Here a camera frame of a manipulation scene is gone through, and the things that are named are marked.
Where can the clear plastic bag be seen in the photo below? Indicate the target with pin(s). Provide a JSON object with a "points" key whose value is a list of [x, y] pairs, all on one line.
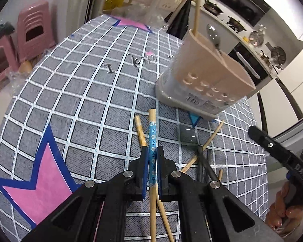
{"points": [[22, 75]]}

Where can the dark cooking pot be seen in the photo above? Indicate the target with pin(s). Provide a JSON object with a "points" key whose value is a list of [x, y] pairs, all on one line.
{"points": [[236, 24]]}

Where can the round metal steamer rack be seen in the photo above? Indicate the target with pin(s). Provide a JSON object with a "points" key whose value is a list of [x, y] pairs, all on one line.
{"points": [[255, 37]]}

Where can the person's right hand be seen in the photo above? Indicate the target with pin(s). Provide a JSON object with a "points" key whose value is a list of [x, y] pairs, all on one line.
{"points": [[277, 211]]}

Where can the round black mould pan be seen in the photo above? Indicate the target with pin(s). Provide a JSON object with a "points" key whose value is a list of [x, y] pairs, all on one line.
{"points": [[277, 54]]}

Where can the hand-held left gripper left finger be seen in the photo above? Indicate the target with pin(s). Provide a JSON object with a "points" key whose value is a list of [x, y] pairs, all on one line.
{"points": [[145, 174]]}

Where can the black built-in oven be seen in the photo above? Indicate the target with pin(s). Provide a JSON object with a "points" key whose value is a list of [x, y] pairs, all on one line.
{"points": [[247, 60]]}

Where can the black range hood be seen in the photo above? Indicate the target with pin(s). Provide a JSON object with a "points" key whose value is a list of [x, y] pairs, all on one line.
{"points": [[239, 0]]}

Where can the dark cloth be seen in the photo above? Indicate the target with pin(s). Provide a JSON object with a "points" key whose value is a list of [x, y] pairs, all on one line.
{"points": [[0, 32]]}

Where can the pink plastic stool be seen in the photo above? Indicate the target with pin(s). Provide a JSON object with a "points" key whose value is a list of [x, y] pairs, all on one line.
{"points": [[35, 17], [0, 63]]}

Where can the black wok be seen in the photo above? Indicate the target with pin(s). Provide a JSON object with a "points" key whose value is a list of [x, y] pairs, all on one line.
{"points": [[212, 6]]}

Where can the metal spoon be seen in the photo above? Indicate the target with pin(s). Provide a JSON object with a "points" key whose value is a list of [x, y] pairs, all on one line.
{"points": [[213, 36]]}

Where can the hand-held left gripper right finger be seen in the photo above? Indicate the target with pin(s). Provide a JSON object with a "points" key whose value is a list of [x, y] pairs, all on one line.
{"points": [[159, 174]]}

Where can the blue floral bamboo chopstick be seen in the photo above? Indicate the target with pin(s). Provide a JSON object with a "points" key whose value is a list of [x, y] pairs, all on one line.
{"points": [[152, 131]]}

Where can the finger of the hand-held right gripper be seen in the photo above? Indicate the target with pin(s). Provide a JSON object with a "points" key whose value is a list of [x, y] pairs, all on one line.
{"points": [[267, 145]]}

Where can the black hanging cloth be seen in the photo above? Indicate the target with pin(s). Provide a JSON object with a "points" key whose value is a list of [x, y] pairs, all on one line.
{"points": [[180, 20]]}

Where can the beige plastic utensil holder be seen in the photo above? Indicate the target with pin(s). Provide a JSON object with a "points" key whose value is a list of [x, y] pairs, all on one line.
{"points": [[204, 68]]}

